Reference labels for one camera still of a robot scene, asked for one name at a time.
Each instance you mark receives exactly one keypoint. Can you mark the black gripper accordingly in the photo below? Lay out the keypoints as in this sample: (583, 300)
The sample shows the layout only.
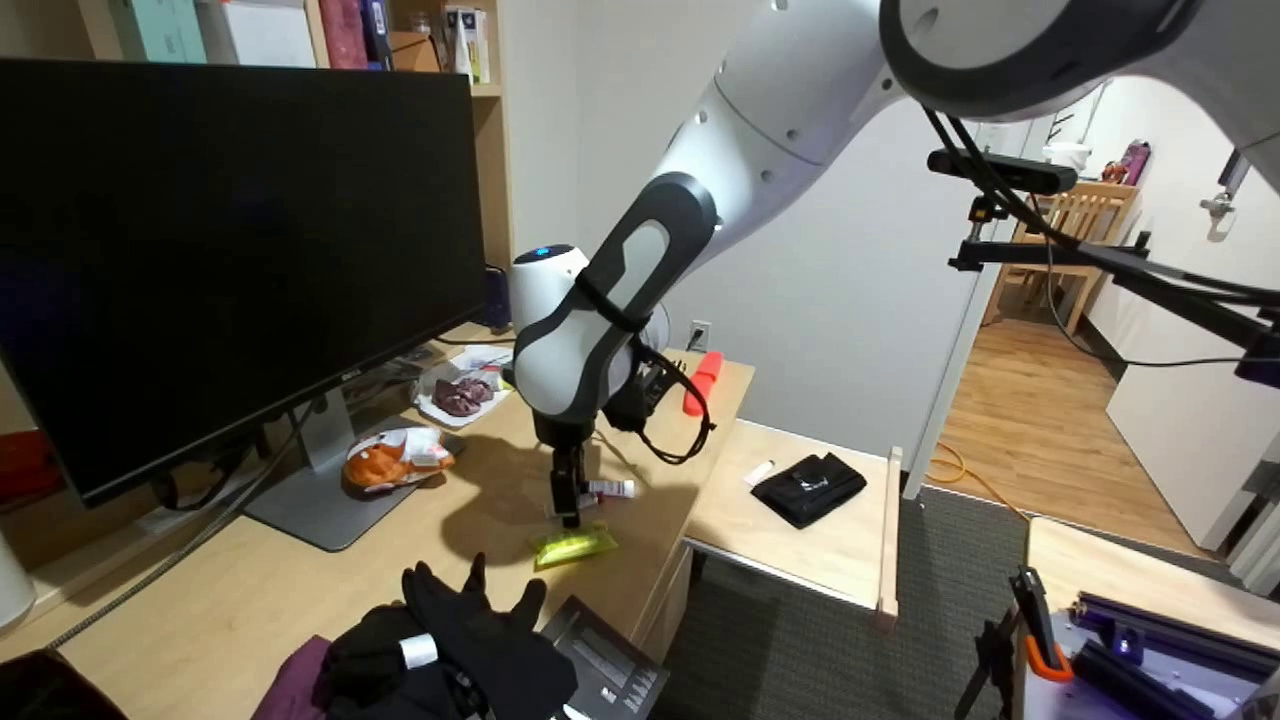
(564, 450)

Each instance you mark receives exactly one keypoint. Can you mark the white tube red cap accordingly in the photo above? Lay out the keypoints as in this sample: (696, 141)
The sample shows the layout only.
(613, 490)

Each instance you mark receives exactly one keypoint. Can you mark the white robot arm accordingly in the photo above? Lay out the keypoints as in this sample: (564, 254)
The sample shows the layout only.
(800, 121)

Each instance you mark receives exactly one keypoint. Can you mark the black sport purse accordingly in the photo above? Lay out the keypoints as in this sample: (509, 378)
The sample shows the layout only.
(805, 490)

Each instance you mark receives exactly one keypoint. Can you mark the red orange plastic object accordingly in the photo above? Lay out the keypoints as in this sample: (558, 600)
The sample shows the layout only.
(701, 383)

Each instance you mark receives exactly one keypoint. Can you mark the black keypad device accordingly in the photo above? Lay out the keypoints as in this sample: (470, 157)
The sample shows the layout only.
(613, 674)

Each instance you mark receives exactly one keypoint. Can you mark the orange snack bag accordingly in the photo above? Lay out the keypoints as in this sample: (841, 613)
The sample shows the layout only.
(384, 465)

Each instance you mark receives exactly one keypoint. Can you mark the black knit gloves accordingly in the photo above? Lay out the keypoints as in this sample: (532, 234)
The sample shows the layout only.
(466, 654)

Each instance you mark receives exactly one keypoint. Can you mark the light wooden side table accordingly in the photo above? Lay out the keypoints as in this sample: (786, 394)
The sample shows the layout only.
(786, 553)

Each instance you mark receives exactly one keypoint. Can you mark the grey monitor stand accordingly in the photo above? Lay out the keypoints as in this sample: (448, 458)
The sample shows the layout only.
(323, 501)

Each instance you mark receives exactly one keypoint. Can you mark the purple cloth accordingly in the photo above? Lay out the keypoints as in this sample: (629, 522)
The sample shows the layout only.
(293, 680)

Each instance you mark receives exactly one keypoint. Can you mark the black computer monitor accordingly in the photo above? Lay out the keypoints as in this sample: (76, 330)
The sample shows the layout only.
(226, 254)

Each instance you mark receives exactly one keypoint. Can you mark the white printed carton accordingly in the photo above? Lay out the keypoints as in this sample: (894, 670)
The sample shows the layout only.
(466, 45)

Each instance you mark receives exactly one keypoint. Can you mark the orange black hand tool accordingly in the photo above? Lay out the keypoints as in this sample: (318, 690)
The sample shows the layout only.
(1036, 624)

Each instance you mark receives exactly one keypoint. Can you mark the blue box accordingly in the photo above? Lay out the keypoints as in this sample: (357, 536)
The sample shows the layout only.
(376, 34)

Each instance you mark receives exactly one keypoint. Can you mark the white box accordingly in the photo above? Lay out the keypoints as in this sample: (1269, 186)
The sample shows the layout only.
(271, 34)

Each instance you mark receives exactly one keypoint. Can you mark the dark printed folded clothing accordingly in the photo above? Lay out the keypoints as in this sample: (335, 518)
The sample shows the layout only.
(46, 690)

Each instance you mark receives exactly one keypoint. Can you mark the white cylindrical container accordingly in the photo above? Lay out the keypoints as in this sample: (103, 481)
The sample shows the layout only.
(15, 586)

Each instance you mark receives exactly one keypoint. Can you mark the wooden work table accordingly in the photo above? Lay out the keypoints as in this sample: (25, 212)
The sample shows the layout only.
(1133, 553)

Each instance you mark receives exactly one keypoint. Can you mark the wooden chair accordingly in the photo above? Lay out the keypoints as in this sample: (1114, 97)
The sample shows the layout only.
(1082, 226)

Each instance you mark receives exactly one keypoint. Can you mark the white cabinet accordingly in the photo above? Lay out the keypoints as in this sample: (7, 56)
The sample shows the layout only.
(1185, 424)

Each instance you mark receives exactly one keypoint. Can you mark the blue purple plastic tray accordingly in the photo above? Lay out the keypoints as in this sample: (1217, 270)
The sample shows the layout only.
(1174, 654)

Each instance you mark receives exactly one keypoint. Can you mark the pink bottle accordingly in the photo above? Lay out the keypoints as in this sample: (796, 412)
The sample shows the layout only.
(1129, 162)

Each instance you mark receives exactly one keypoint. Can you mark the black stereo camera bar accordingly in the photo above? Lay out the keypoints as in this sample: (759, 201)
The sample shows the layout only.
(1001, 168)

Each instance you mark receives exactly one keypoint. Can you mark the black camera boom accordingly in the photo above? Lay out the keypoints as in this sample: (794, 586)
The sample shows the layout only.
(1133, 265)

